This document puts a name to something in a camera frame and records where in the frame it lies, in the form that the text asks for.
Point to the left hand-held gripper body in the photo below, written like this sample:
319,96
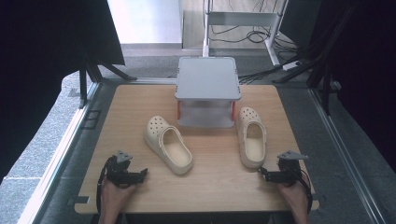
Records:
120,174

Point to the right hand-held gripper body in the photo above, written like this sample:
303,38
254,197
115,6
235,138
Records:
289,171

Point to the person's left hand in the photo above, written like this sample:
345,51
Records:
115,196

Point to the person's right hand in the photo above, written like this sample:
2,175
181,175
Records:
294,199

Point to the cream clog shoe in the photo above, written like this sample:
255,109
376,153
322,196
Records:
252,140
169,146

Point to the black tripod stand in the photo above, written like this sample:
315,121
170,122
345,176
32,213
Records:
323,84
93,73

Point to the grey two-tier shoe rack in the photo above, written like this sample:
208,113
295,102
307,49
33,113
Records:
207,84

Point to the white power strip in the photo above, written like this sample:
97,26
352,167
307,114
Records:
291,65

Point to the black curtain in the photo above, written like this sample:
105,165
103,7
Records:
46,62
361,62

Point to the aluminium frame rail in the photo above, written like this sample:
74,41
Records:
345,155
62,149

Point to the black rectangular bracket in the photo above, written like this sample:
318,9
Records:
91,119

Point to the white metal desk frame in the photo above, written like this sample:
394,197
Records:
243,18

